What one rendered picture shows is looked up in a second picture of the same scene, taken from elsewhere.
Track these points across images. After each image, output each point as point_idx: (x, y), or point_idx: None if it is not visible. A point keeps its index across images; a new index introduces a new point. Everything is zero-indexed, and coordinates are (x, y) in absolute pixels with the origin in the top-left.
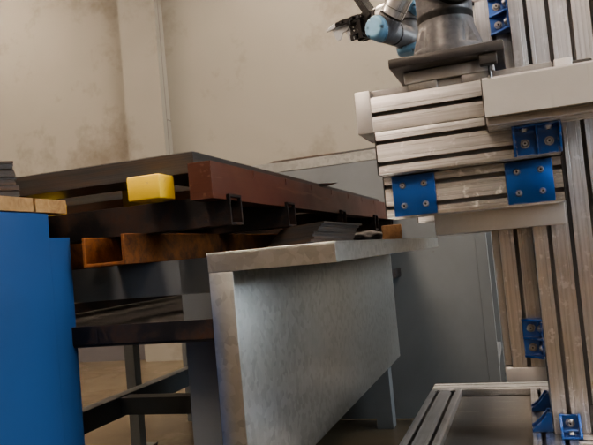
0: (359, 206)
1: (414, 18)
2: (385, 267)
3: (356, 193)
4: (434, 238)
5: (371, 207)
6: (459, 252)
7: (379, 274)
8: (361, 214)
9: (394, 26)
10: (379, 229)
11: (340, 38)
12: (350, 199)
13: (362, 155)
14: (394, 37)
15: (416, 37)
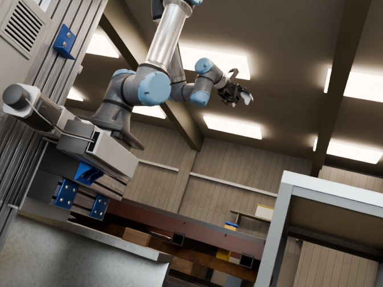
0: (135, 213)
1: (199, 76)
2: (139, 266)
3: (176, 213)
4: (137, 246)
5: (171, 224)
6: None
7: (117, 263)
8: (137, 220)
9: (171, 87)
10: (181, 245)
11: (232, 105)
12: (114, 204)
13: None
14: (176, 95)
15: (194, 90)
